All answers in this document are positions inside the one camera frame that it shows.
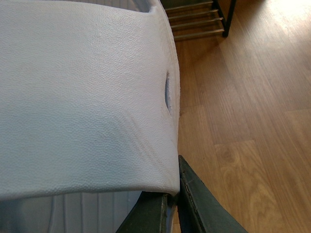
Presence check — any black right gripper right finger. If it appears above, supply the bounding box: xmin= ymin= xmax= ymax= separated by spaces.
xmin=178 ymin=155 xmax=247 ymax=233

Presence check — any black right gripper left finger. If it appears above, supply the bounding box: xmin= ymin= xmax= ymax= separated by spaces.
xmin=117 ymin=192 xmax=168 ymax=233

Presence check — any light blue slipper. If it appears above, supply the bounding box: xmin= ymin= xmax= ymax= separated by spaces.
xmin=0 ymin=0 xmax=180 ymax=233

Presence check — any black metal shoe rack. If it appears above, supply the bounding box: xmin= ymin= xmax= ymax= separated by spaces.
xmin=161 ymin=0 xmax=236 ymax=42

